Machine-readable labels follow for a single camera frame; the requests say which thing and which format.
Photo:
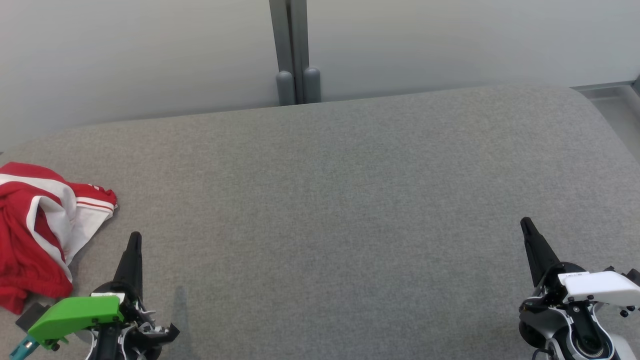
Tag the grey cylinder post bumper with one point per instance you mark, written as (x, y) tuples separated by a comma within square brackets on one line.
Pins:
[(312, 86), (285, 90)]

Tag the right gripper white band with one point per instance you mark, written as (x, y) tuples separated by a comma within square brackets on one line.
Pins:
[(600, 289)]

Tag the grey metal partition post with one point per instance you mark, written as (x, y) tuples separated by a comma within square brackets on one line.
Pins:
[(287, 35)]

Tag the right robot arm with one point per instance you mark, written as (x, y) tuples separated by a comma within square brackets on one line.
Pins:
[(560, 330)]

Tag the red white sleeved shirt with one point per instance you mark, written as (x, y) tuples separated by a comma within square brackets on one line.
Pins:
[(90, 220)]

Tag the grey metal floor rail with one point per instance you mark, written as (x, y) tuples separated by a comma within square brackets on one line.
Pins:
[(610, 86)]

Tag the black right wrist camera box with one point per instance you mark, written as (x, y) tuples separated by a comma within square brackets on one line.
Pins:
[(634, 276)]

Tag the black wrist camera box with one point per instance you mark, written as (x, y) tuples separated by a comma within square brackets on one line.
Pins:
[(30, 316), (634, 276)]

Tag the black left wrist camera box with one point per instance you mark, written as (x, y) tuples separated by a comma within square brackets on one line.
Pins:
[(30, 316)]

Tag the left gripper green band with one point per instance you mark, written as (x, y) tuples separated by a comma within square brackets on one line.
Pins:
[(75, 315)]

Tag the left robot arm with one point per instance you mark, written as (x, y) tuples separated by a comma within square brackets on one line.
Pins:
[(132, 347)]

